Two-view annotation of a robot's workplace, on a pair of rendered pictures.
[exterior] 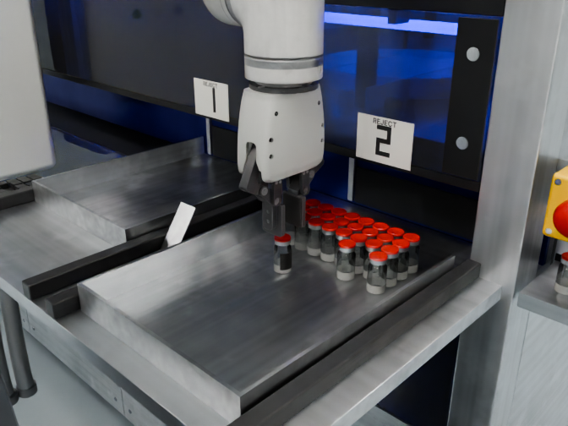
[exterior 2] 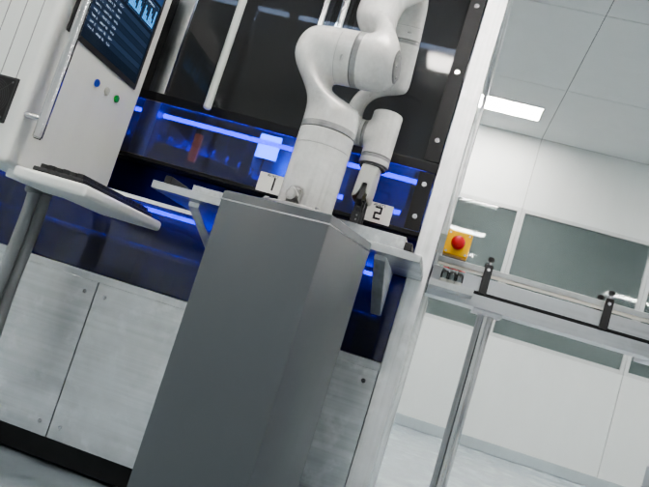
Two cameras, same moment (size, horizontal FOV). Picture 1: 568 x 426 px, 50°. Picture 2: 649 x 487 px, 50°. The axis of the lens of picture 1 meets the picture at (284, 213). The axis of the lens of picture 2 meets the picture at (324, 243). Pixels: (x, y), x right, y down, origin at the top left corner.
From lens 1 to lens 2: 1.54 m
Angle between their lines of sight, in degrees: 44
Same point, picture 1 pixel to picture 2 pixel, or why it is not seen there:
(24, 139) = (99, 178)
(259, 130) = (370, 178)
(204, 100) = (265, 183)
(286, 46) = (386, 153)
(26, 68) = (120, 135)
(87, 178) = not seen: hidden behind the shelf
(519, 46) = (441, 185)
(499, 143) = (430, 217)
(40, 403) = not seen: outside the picture
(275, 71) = (381, 159)
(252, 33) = (376, 144)
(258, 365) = not seen: hidden behind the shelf
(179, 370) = (372, 235)
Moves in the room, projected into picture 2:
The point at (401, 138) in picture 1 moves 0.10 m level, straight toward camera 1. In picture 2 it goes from (387, 212) to (404, 211)
